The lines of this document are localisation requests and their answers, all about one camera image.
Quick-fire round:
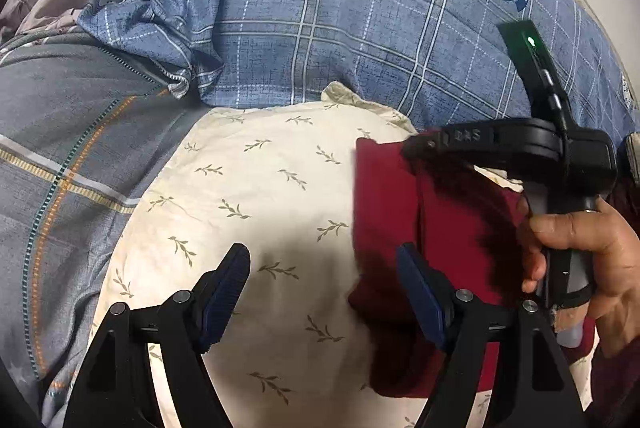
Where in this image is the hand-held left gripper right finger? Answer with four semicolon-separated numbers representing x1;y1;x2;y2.
396;243;586;428

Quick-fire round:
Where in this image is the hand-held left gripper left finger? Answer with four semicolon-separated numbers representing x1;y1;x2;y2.
62;243;252;428

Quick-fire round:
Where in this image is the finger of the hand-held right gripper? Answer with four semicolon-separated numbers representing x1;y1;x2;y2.
401;127;497;166

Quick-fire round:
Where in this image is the red fleece garment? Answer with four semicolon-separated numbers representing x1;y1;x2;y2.
348;135;598;401

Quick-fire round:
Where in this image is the person's right hand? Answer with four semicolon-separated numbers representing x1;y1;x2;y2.
516;195;640;361

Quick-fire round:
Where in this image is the cream leaf-print pillow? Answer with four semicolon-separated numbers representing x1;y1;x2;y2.
92;81;598;428

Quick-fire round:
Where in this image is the blue plaid quilt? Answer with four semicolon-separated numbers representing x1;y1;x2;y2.
75;0;640;151

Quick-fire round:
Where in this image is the grey striped quilt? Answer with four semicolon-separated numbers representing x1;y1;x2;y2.
0;31;213;428

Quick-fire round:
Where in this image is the mauve crumpled cloth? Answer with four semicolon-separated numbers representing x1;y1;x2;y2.
0;0;103;48

